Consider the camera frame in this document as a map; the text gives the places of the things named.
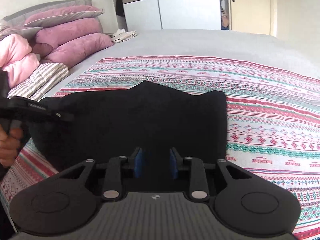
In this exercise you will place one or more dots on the person's left hand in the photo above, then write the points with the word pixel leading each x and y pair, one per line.
pixel 10 144

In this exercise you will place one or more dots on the striped grey white pillow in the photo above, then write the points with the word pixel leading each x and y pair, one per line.
pixel 43 79

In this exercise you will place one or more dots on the patterned red green bedspread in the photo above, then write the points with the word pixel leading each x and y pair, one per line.
pixel 266 186

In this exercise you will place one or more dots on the pink folded duvet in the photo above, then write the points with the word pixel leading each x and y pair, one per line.
pixel 17 59

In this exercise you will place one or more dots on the folded cloth on nightstand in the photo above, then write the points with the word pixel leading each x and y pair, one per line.
pixel 121 35

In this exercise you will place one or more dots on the grey headboard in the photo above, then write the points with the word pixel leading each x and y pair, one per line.
pixel 14 22

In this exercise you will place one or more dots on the white bed sheet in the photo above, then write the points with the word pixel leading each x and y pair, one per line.
pixel 257 48

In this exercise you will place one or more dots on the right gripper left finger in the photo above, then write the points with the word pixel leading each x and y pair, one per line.
pixel 120 172

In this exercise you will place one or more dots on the pink velvet pillow middle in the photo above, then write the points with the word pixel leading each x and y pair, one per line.
pixel 48 39

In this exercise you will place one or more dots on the pink velvet pillow lower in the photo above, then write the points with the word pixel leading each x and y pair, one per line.
pixel 77 50

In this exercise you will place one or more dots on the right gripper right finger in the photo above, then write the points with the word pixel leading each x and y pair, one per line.
pixel 190 175

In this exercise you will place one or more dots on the cream door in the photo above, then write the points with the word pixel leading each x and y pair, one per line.
pixel 251 16

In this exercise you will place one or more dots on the pink pillow top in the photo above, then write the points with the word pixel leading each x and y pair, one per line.
pixel 53 17

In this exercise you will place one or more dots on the pink velvet pillow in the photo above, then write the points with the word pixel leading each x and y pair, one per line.
pixel 77 50
pixel 48 39

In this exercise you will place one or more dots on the white grey wardrobe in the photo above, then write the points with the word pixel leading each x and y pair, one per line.
pixel 143 15

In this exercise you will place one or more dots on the black pants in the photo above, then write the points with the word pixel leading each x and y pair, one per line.
pixel 111 123

